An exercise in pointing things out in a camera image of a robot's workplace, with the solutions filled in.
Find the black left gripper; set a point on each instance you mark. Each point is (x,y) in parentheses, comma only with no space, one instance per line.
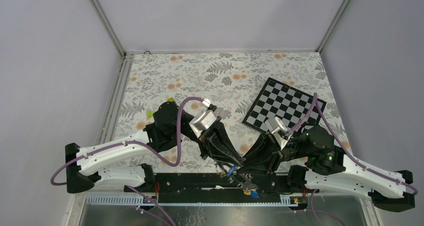
(210,139)

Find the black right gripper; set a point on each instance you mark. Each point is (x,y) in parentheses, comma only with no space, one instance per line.
(264,144)

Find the blue key tag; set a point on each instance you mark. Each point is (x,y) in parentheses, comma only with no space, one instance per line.
(230,172)

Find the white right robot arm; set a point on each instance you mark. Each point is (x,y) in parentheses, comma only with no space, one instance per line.
(328,168)

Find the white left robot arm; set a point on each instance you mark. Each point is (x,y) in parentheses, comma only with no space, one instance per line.
(89,167)

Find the black white chessboard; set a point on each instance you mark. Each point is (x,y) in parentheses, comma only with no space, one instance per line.
(277,99)

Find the black front rail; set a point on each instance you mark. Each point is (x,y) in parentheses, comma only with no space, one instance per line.
(173,182)

